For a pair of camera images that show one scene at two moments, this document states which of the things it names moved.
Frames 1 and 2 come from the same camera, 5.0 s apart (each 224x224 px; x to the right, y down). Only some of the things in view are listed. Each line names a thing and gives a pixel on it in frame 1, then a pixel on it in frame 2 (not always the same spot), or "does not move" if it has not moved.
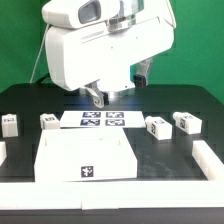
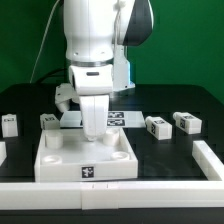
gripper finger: [93, 88] → [87, 106]
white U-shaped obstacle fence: [129, 193] does not move
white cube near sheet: [49, 121] does not move
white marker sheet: [102, 119] does not move
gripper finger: [141, 77] → [101, 110]
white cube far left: [9, 126] does not move
